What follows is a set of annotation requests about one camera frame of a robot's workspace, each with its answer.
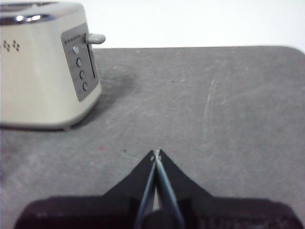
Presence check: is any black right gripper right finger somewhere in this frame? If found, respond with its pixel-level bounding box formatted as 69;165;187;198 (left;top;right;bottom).
156;149;215;229

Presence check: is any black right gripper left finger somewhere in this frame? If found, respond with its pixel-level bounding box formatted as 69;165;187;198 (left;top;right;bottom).
102;149;158;229

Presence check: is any cream two-slot toaster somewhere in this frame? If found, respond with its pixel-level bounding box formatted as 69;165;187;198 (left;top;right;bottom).
0;1;102;131

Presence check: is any grey toaster lever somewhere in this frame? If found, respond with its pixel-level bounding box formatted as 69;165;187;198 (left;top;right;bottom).
84;33;106;45

